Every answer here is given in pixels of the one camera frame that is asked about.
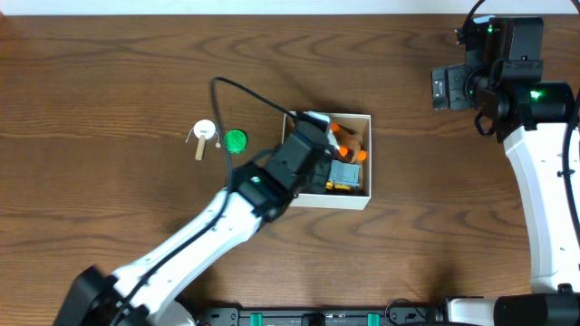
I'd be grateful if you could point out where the white wooden rattle drum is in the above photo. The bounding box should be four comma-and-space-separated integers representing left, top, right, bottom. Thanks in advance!
185, 120, 221, 161

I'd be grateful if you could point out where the left black cable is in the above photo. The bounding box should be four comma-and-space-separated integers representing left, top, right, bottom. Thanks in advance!
108, 75, 300, 326

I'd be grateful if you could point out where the green round plastic disc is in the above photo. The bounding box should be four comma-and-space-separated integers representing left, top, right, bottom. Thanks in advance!
224, 129, 247, 154

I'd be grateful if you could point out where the brown plush toy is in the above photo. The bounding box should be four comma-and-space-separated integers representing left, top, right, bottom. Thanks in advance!
331, 122, 369, 164

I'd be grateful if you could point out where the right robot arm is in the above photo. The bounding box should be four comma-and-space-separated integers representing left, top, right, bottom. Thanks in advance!
431, 15, 579, 325

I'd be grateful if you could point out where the white cardboard box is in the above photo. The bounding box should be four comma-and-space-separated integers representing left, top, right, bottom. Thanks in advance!
290, 112, 372, 210

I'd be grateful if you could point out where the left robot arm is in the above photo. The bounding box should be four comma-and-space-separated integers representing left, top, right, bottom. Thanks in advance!
54, 112, 335, 325

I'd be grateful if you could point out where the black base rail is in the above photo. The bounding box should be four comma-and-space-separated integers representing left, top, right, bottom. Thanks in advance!
198, 303, 448, 326

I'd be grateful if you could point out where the yellow grey toy truck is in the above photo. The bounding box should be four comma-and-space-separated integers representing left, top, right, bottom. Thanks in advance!
326, 160, 362, 191

